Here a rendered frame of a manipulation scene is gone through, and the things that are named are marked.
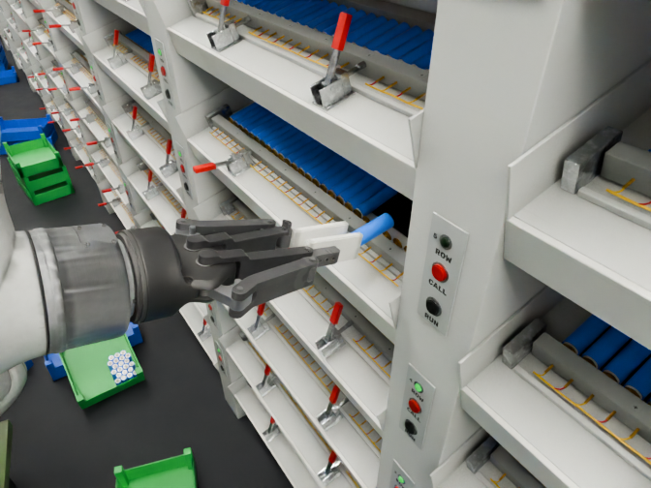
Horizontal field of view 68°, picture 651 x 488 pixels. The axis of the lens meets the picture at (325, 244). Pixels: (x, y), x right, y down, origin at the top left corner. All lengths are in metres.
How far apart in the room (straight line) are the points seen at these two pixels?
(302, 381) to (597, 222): 0.73
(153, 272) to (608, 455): 0.40
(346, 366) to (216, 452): 0.86
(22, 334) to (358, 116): 0.35
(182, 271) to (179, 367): 1.39
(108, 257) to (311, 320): 0.51
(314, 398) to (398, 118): 0.63
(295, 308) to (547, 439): 0.49
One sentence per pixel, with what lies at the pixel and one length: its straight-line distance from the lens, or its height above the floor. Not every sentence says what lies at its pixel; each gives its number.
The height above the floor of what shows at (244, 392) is 0.13.
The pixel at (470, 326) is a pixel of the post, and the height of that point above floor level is 1.01.
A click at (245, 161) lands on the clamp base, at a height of 0.95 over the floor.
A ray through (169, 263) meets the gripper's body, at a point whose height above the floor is 1.10.
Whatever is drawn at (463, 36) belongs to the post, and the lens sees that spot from 0.38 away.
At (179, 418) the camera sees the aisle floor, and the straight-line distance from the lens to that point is 1.66.
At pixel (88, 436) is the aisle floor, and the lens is 1.72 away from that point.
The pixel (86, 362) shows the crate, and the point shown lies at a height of 0.06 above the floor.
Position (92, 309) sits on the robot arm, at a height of 1.10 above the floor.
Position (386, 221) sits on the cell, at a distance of 0.54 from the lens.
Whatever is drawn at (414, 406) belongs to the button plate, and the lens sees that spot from 0.60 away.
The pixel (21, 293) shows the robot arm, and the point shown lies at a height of 1.13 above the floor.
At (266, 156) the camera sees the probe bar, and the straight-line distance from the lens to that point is 0.81.
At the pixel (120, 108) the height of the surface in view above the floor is 0.76.
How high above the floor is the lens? 1.33
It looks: 37 degrees down
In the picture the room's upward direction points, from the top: straight up
